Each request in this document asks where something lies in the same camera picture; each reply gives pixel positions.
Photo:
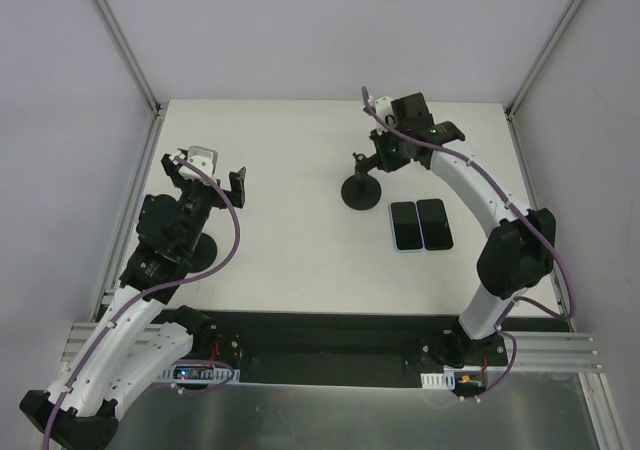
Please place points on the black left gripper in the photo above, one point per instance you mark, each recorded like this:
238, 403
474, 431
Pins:
203, 186

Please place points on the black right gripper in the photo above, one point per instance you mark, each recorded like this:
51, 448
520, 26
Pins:
379, 151

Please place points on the black clamp phone stand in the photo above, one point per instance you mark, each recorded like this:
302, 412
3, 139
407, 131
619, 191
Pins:
361, 191

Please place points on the black round base phone stand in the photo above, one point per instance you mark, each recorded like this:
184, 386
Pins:
204, 254

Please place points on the light blue smartphone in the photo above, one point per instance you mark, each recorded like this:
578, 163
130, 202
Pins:
405, 225

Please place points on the black cased smartphone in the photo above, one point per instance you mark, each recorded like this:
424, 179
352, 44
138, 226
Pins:
434, 225

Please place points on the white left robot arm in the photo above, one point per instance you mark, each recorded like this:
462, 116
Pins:
82, 408

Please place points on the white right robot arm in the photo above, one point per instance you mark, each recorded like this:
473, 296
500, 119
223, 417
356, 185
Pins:
519, 248

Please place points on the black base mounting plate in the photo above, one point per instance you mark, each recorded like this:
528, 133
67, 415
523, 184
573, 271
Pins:
376, 378

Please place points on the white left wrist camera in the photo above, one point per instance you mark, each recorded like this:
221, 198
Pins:
201, 158

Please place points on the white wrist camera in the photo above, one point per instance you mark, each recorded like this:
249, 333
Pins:
383, 109
201, 158

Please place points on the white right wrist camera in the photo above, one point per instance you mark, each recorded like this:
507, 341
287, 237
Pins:
383, 109

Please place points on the aluminium frame post left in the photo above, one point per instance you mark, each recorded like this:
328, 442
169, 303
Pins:
123, 48

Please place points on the aluminium frame post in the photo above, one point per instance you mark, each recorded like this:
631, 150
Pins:
123, 48
551, 43

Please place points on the aluminium front rail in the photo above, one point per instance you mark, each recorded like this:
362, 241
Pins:
268, 350

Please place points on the aluminium frame post right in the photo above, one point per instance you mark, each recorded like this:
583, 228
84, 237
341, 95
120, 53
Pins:
551, 43

